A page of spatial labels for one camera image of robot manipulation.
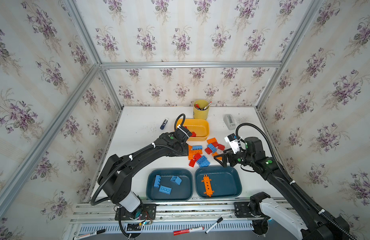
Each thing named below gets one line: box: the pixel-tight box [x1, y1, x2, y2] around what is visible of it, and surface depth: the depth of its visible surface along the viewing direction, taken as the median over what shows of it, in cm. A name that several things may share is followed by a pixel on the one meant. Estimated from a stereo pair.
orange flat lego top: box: [206, 137, 217, 144], surface depth 103 cm
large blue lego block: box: [197, 155, 211, 168], surface depth 92 cm
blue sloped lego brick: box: [170, 175, 183, 186], surface depth 83 cm
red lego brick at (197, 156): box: [193, 152, 202, 161], surface depth 92 cm
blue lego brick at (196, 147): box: [192, 145, 203, 150], surface depth 97 cm
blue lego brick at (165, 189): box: [158, 185, 173, 195], surface depth 81 cm
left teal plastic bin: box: [146, 168, 194, 202], surface depth 82 cm
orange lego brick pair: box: [188, 145, 203, 160], surface depth 97 cm
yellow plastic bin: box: [176, 118, 210, 142], surface depth 109 cm
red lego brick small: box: [188, 159, 197, 168], surface depth 91 cm
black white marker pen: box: [205, 217, 224, 234], surface depth 71 cm
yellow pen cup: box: [193, 99, 210, 120], surface depth 107 cm
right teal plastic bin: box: [195, 165, 243, 199], surface depth 84 cm
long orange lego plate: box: [201, 174, 215, 197], surface depth 82 cm
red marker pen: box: [173, 226, 204, 236], surface depth 69 cm
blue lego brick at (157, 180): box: [153, 174, 161, 188], surface depth 82 cm
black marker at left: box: [73, 229, 106, 240], surface depth 68 cm
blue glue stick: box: [160, 118, 169, 130], surface depth 109 cm
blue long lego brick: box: [207, 143, 218, 154], surface depth 97 cm
